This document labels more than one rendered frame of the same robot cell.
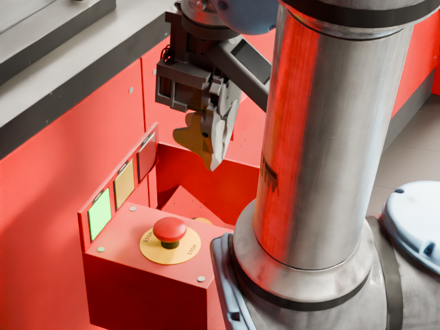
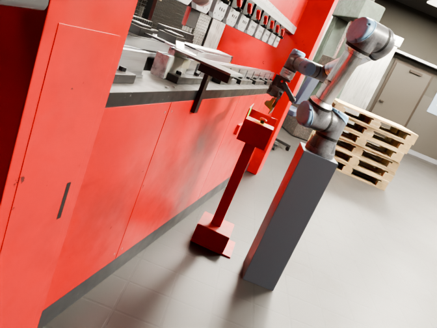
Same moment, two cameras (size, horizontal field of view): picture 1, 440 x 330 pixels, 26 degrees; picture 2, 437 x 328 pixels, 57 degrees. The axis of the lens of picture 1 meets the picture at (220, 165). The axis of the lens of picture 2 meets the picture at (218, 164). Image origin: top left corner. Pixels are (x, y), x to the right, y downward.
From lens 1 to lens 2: 1.47 m
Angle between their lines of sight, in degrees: 25
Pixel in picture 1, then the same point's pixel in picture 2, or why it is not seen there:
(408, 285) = (334, 116)
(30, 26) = not seen: hidden behind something
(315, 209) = (335, 88)
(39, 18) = not seen: hidden behind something
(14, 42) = not seen: hidden behind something
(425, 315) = (335, 123)
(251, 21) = (307, 72)
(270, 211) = (325, 89)
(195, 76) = (278, 88)
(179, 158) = (255, 113)
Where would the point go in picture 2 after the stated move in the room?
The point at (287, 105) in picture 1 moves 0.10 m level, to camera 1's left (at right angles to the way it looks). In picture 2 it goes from (340, 68) to (321, 59)
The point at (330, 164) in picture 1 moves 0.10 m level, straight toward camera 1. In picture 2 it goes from (342, 79) to (350, 82)
